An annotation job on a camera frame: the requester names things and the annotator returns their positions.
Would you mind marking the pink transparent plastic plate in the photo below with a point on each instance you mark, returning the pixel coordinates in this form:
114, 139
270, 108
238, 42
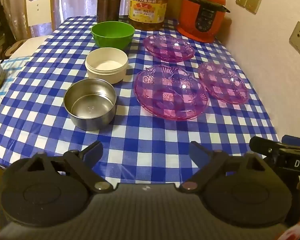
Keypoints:
168, 47
170, 92
222, 82

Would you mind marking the stainless steel bowl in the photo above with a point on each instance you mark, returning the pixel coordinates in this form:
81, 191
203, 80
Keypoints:
90, 105

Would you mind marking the red electric pressure cooker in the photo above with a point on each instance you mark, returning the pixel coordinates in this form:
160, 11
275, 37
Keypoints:
202, 12

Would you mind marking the brown metal thermos jar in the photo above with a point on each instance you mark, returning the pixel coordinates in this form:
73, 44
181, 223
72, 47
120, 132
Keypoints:
109, 5

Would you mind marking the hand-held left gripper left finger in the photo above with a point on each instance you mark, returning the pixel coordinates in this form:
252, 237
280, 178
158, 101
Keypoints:
90, 153

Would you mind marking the green plastic bowl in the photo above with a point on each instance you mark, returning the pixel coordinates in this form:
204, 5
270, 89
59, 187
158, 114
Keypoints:
112, 33

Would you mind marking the white plastic bowl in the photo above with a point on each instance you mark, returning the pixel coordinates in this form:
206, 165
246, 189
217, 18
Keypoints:
106, 65

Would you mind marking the white wooden chair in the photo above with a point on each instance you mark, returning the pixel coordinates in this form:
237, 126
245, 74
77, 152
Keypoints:
40, 7

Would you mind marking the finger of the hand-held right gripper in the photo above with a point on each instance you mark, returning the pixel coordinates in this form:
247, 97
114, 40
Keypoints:
295, 140
262, 145

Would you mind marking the large cooking oil bottle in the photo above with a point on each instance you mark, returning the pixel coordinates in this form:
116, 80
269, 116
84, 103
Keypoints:
147, 10

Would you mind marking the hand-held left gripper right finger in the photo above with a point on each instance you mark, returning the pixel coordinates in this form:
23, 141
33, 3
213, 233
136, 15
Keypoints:
197, 153

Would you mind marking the sheer light curtain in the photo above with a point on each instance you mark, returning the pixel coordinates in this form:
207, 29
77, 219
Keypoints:
72, 0

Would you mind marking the blue white checkered tablecloth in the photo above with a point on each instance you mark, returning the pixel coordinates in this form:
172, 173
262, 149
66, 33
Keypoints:
140, 135

